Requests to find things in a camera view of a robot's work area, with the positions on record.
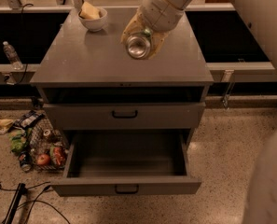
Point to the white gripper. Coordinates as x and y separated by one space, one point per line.
160 13

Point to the green soda can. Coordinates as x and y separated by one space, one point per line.
138 44

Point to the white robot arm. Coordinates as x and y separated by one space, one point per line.
261 203

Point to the grey upper drawer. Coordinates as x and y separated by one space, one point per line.
125 116

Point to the grey drawer cabinet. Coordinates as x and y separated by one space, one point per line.
83 68

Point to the open grey lower drawer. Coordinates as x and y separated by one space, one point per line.
106 163

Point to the brown can in basket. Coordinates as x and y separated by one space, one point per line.
48 135

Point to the blue soda can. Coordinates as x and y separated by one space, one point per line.
25 161

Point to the white ceramic bowl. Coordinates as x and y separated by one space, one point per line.
97 24

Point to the yellow sponge in bowl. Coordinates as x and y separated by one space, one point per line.
90 12

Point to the clear plastic water bottle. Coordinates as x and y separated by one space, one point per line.
12 56

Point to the dark blue snack bag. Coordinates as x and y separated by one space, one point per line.
28 120

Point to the red green snack bag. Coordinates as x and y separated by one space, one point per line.
58 156

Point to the red apple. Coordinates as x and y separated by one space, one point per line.
43 160

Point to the yellow snack bag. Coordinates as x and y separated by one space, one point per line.
0 125

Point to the black floor stand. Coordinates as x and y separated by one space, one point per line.
20 191

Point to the wire mesh basket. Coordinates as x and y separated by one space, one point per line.
38 145

